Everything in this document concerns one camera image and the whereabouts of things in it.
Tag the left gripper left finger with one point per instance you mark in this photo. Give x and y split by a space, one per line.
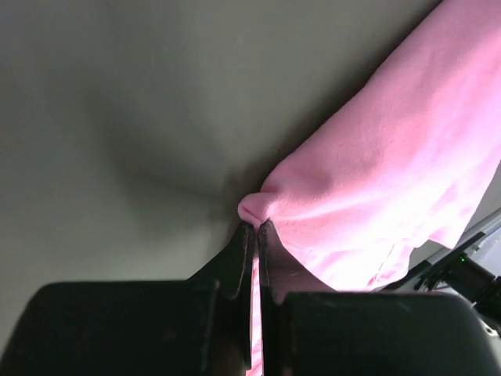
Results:
197 326

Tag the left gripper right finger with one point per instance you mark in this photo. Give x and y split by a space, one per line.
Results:
310 329

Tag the pink t-shirt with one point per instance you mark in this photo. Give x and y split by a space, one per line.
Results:
406 161

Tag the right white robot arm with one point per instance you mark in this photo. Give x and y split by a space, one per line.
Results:
458 272

